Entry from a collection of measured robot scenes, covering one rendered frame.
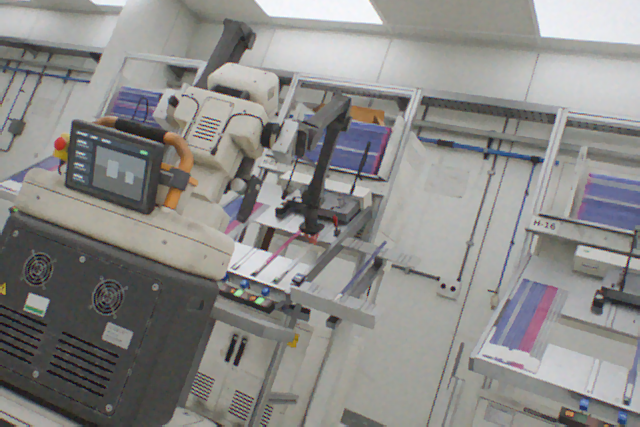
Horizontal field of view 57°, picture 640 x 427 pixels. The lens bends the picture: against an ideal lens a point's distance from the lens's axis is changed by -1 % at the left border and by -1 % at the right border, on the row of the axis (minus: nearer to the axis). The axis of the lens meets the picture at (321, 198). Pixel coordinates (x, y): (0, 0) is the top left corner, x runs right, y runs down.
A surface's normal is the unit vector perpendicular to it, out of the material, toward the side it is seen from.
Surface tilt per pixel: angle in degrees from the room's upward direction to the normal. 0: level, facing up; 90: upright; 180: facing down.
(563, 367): 44
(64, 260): 90
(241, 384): 90
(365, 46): 90
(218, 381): 90
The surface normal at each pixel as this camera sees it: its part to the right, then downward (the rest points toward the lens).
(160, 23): 0.85, 0.21
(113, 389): -0.21, -0.24
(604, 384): -0.06, -0.87
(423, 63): -0.43, -0.30
